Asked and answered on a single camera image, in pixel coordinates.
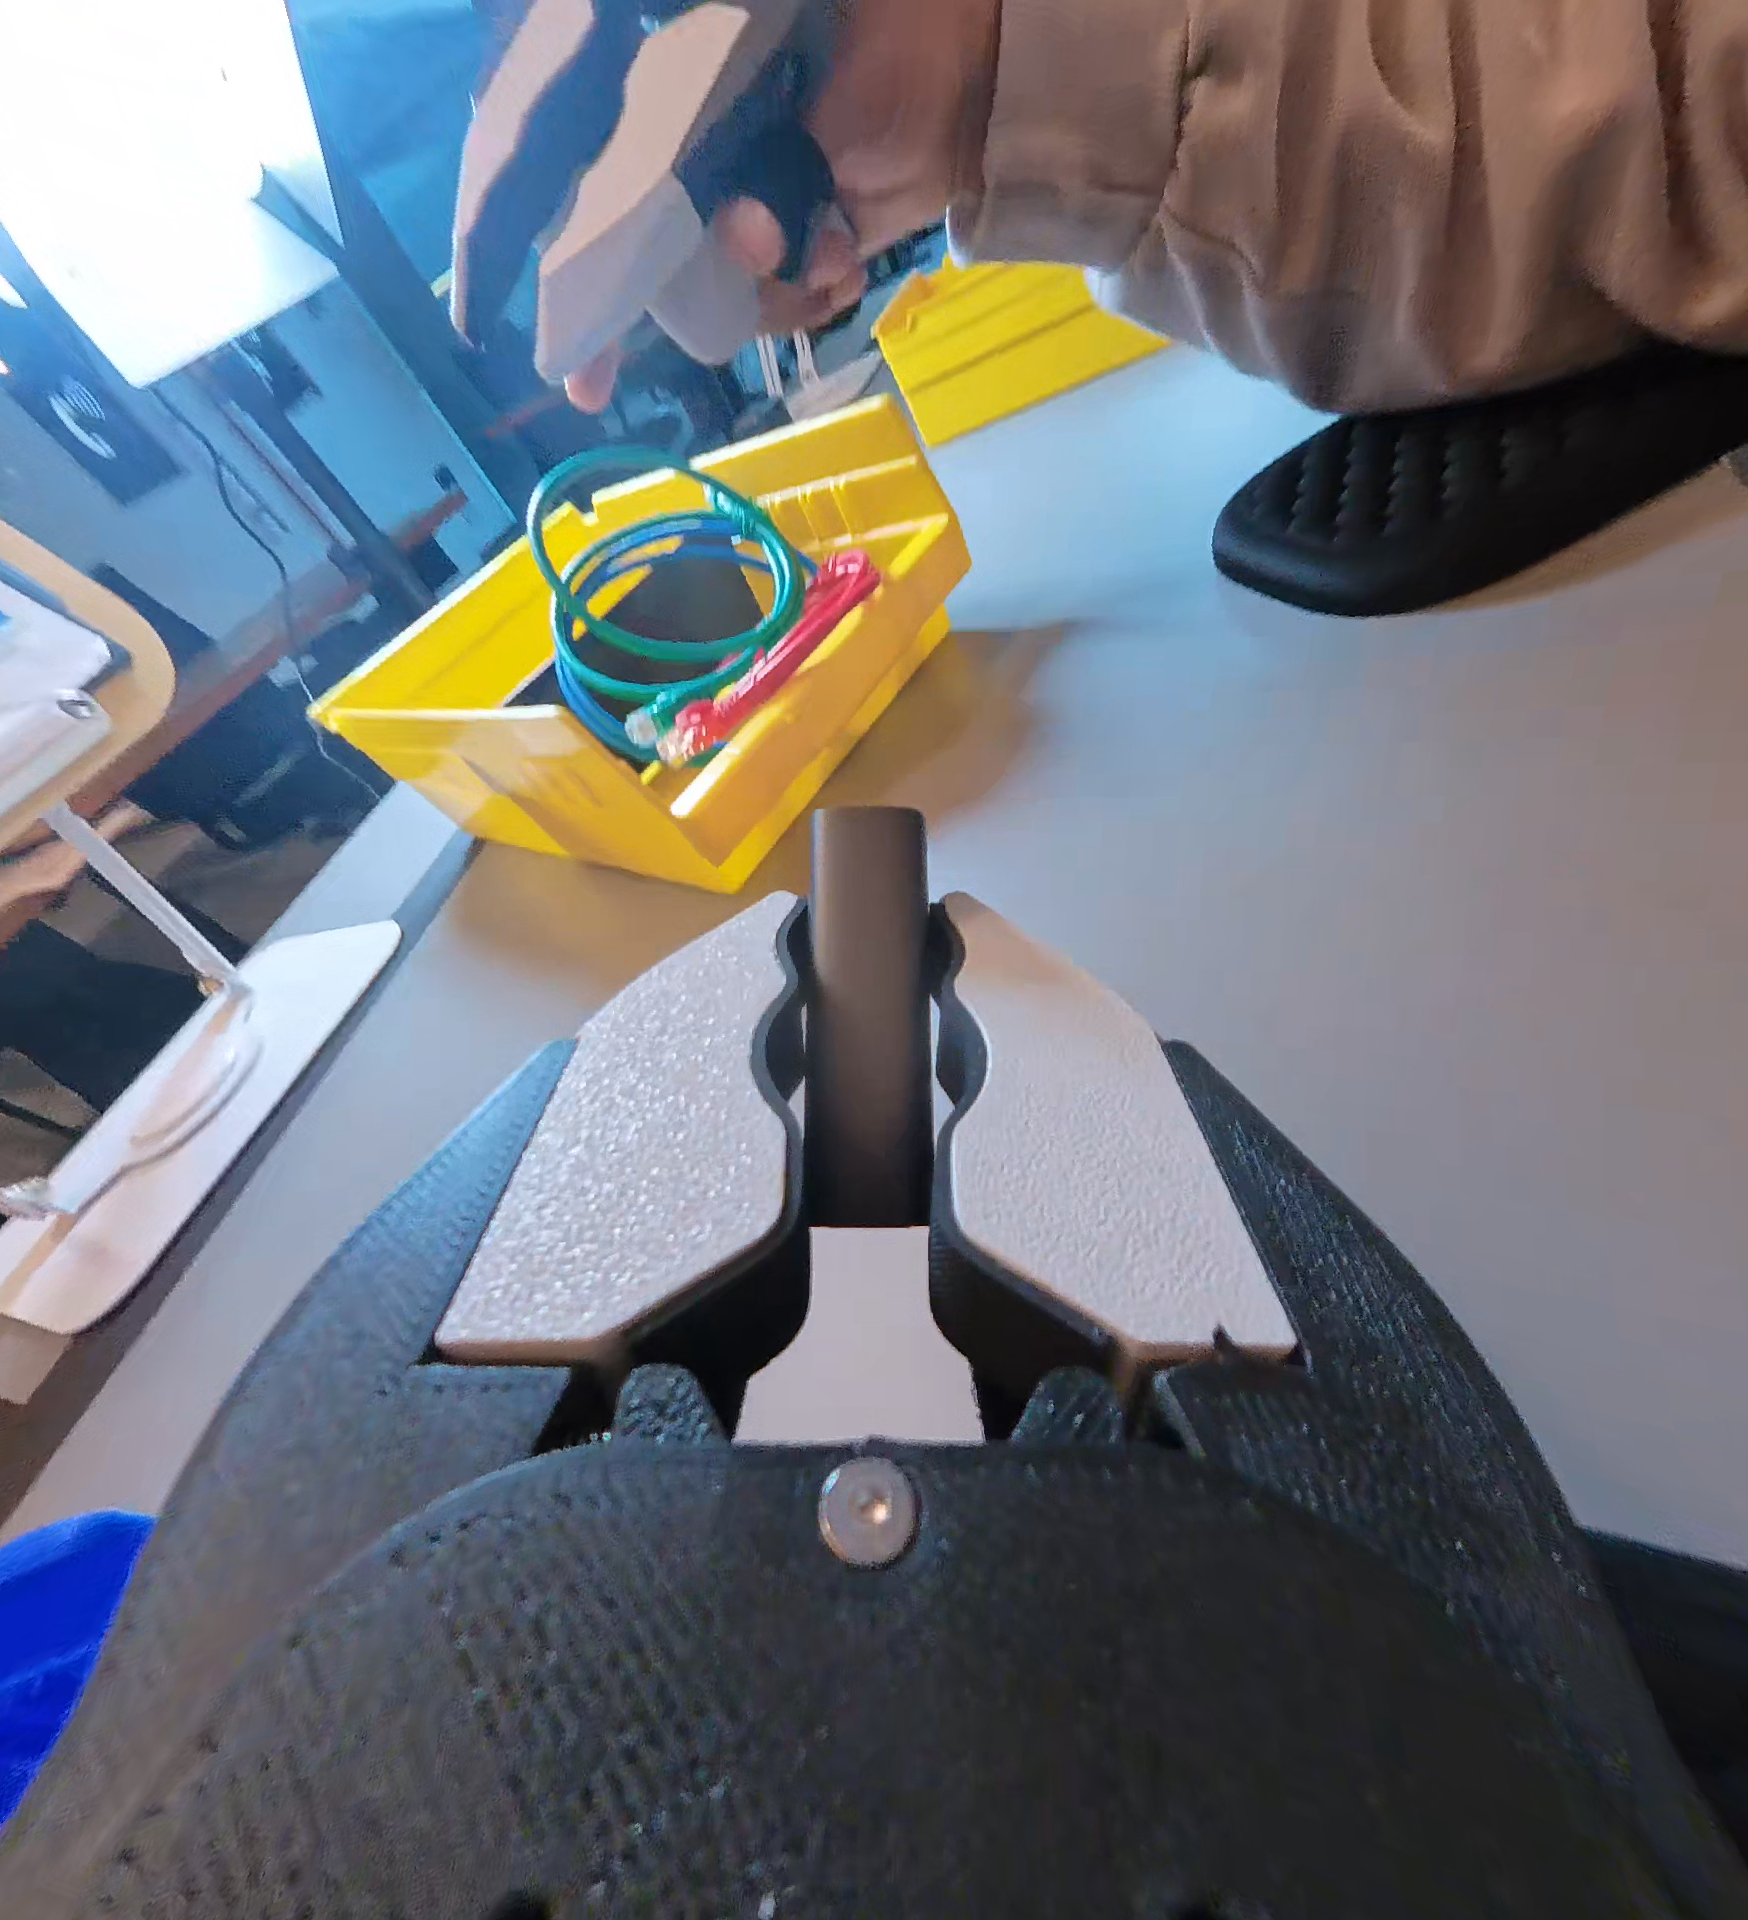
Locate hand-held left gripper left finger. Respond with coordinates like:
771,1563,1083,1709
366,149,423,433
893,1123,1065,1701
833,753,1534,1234
432,892,819,1371

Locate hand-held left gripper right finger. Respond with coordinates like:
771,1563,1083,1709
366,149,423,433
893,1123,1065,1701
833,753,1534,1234
934,892,1295,1373

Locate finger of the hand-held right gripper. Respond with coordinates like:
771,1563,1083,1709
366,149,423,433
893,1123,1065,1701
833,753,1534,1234
534,0,805,383
452,0,635,352

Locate black cylindrical rod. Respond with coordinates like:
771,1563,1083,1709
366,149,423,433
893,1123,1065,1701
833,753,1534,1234
807,804,934,1226

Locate green ethernet cable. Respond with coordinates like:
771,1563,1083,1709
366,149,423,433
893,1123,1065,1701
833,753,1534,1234
524,444,819,760

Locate yellow plastic bin with divider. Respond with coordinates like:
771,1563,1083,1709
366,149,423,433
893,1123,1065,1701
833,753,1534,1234
310,391,975,896

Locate person's right forearm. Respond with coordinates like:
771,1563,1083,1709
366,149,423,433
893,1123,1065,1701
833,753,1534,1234
942,0,1748,418

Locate person's right hand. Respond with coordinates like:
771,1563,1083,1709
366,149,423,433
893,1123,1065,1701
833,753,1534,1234
700,0,995,343

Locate empty yellow plastic bin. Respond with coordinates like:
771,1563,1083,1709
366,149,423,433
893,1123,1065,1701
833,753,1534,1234
870,251,1177,450

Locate computer monitor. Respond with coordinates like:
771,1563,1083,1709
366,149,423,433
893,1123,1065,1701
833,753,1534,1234
0,0,345,391

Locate white monitor stand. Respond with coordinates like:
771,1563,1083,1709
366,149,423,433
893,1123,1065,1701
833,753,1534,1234
0,804,406,1334

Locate wooden side table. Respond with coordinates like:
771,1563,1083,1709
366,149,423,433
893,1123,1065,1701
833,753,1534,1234
0,461,177,920

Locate black chair armrest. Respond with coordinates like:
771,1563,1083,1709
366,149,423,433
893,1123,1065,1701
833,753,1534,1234
1211,348,1748,615

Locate blue plastic bin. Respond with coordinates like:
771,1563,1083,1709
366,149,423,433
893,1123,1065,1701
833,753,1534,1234
0,1509,156,1920

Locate blue ethernet cable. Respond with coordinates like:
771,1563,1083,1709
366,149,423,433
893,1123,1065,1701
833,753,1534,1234
554,521,824,773

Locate red ethernet cable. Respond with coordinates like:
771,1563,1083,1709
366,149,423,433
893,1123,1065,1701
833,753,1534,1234
654,544,888,773

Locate thin black cable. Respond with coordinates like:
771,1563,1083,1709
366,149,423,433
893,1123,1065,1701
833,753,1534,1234
156,374,386,804

